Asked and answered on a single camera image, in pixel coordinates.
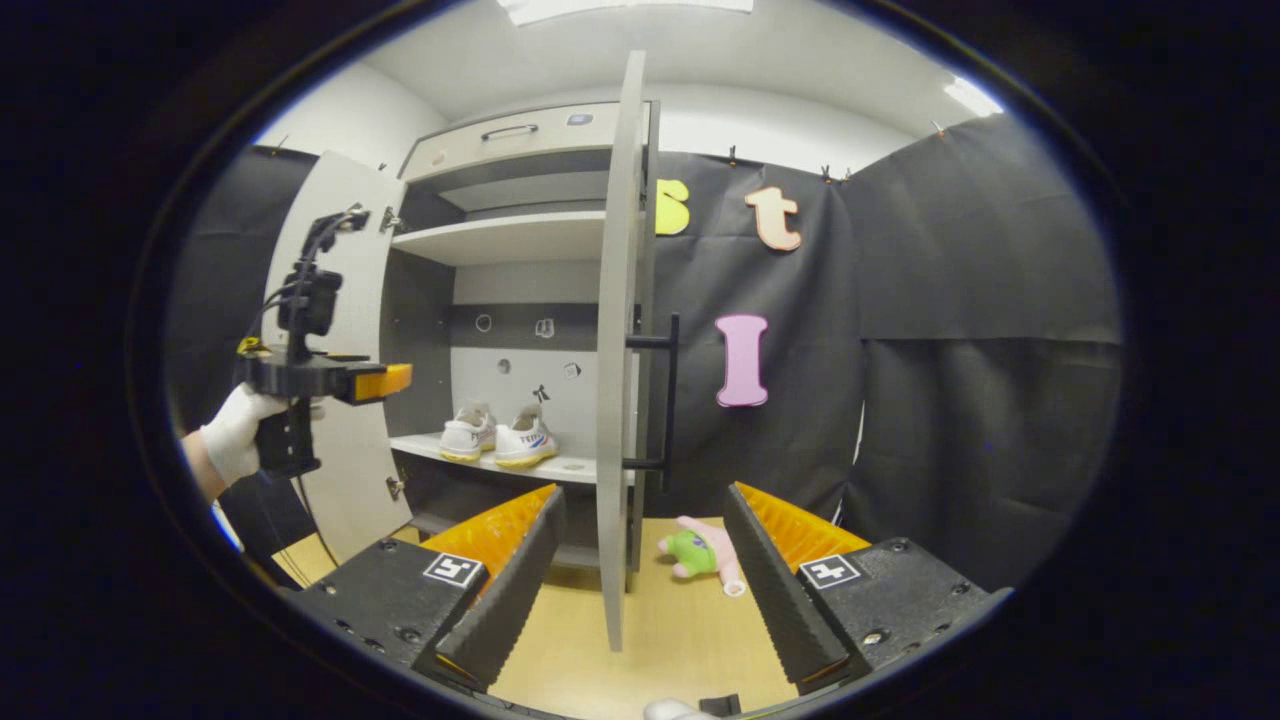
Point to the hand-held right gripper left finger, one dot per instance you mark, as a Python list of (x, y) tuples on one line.
[(515, 590)]

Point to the grey cabinet drawer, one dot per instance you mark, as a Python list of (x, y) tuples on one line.
[(560, 140)]

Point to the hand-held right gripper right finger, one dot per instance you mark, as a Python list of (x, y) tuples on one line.
[(775, 590)]

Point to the white canvas shoe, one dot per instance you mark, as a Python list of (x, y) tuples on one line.
[(468, 438), (525, 442)]

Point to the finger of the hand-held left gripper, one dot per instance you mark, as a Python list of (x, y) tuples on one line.
[(385, 382)]

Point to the ceiling light panel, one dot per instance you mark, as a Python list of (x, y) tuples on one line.
[(620, 8), (972, 97)]

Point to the green pink plush toy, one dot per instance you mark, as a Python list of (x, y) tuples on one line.
[(695, 555)]

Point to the grey shoe cabinet door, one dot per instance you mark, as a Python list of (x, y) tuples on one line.
[(365, 290), (618, 350)]

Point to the grey shoe cabinet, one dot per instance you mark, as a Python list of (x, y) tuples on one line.
[(500, 240)]

